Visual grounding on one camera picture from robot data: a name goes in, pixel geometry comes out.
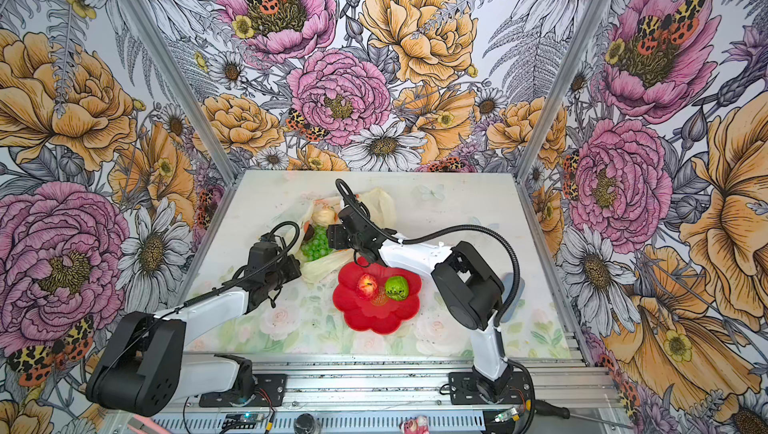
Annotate beige fake garlic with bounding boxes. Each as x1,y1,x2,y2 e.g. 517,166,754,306
312,207,338,227

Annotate translucent cream plastic bag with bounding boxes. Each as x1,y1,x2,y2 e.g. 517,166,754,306
278,188,396,284

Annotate brown fake fruit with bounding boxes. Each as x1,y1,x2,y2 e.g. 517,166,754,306
303,224,315,243

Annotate red fake fruit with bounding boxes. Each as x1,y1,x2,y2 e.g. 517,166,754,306
356,274,379,299

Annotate green fake lime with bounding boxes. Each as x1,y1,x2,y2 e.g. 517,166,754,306
384,275,410,301

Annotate red flower-shaped plate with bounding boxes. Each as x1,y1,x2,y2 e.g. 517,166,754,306
332,262,422,335

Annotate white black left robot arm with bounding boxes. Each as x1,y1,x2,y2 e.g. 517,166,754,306
86,241,301,417

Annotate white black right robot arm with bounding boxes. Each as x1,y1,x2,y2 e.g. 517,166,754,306
327,205,521,403

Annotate green fake grapes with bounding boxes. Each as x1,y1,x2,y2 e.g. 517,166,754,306
300,225,333,261

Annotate green circuit board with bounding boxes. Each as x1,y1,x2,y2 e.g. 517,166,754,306
221,412,266,430

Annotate black round knob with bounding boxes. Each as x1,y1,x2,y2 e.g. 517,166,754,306
293,413,322,434

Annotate small pink white toy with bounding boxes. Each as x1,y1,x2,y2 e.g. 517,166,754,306
400,415,430,434

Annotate black corrugated cable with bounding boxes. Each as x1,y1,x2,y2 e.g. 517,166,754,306
334,178,535,434

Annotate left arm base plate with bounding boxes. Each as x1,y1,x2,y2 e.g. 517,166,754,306
198,374,288,408

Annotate aluminium rail frame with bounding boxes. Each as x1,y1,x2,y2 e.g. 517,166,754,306
150,355,633,433

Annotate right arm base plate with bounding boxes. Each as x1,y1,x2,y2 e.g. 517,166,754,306
441,371,533,405

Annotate pink tool handle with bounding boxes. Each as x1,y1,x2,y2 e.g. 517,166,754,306
126,415,171,434

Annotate black-handled screwdriver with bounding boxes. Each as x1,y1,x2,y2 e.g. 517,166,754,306
532,400,634,429

